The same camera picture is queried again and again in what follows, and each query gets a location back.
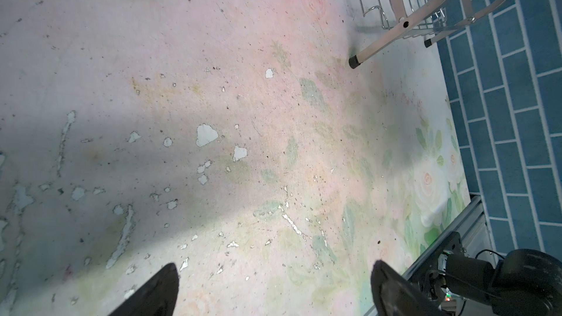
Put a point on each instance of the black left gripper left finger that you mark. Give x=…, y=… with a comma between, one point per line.
x=158, y=296

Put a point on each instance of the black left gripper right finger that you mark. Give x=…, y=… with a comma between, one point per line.
x=394, y=295

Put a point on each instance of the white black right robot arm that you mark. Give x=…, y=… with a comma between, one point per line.
x=524, y=282

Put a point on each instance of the stainless steel dish rack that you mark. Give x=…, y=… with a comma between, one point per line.
x=433, y=20

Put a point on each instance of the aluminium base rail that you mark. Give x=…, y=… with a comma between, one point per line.
x=467, y=232

